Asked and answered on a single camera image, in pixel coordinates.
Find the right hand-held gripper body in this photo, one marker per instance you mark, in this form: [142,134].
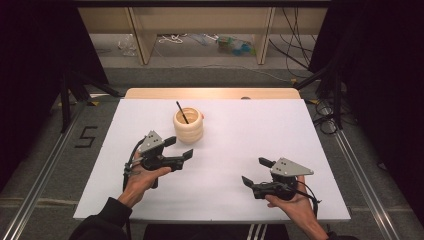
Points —
[286,171]

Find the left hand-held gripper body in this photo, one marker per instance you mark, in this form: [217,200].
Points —
[151,146]

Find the cream ribbed pen holder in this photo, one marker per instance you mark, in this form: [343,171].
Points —
[188,128]

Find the black pen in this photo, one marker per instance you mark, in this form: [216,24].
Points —
[183,113]

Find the person's right hand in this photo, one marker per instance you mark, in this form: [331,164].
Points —
[295,208]

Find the person's left hand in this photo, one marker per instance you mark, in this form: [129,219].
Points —
[140,186]

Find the white foam board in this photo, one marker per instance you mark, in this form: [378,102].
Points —
[220,193]

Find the person's legs in striped pants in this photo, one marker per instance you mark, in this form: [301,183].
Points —
[216,232]

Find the small dark round object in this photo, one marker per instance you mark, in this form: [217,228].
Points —
[245,98]

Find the black metal stand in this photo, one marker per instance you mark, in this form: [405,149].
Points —
[71,90]
[328,86]

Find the clear plastic bag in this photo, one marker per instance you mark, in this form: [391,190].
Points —
[127,46]

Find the colourful plastic bag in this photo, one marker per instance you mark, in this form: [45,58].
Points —
[235,45]

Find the dark curtain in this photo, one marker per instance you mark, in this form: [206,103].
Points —
[383,100]
[36,66]

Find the wooden shelf unit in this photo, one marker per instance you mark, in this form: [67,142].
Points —
[200,20]

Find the aluminium rail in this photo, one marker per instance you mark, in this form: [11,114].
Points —
[365,186]
[40,186]

